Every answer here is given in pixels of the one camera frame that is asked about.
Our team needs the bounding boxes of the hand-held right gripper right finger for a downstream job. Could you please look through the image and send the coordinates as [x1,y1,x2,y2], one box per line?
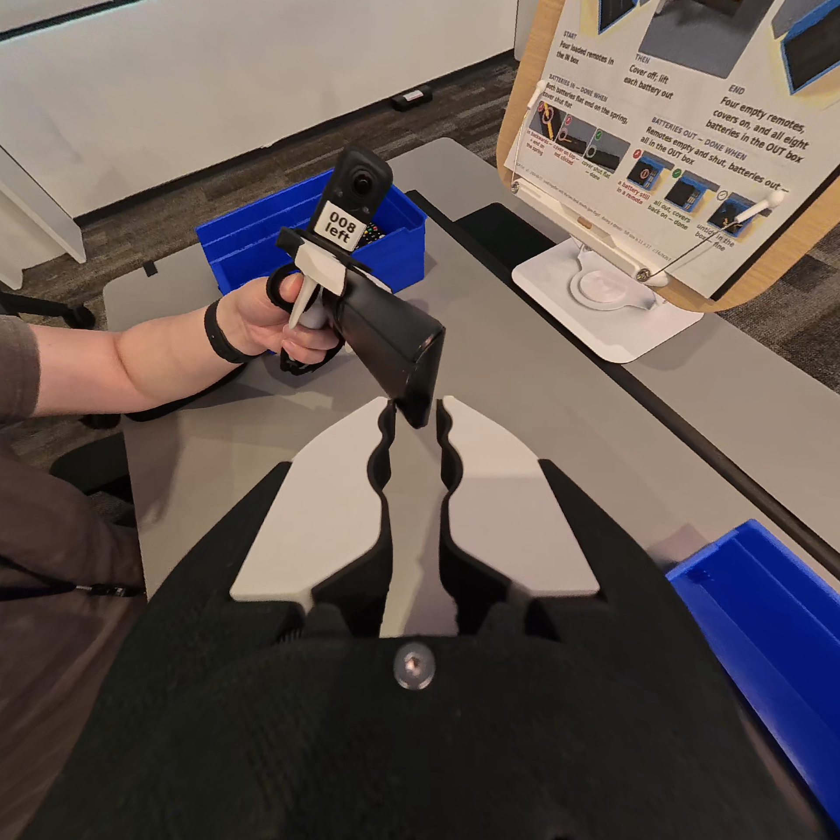
[436,395,601,608]

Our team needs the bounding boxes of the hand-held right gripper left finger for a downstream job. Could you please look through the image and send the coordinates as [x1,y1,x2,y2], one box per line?
[230,395,395,605]

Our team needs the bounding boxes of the blue plastic bin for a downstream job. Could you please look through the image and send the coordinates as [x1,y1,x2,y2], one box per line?
[196,185,427,298]
[666,518,840,821]

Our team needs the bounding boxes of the person's left forearm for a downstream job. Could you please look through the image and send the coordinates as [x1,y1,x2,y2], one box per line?
[0,303,224,424]

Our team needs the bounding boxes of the person's left hand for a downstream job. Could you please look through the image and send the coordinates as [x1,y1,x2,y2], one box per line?
[217,272,345,368]

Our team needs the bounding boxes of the black desk mat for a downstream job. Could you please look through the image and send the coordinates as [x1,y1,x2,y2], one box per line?
[456,202,559,271]

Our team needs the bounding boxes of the white stand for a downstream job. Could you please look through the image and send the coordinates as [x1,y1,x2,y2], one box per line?
[511,82,788,364]

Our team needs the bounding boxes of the black chair armrest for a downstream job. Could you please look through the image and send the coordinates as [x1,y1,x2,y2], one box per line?
[49,432,135,506]

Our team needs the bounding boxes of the wooden instruction poster board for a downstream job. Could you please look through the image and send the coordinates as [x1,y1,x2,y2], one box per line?
[497,0,840,312]

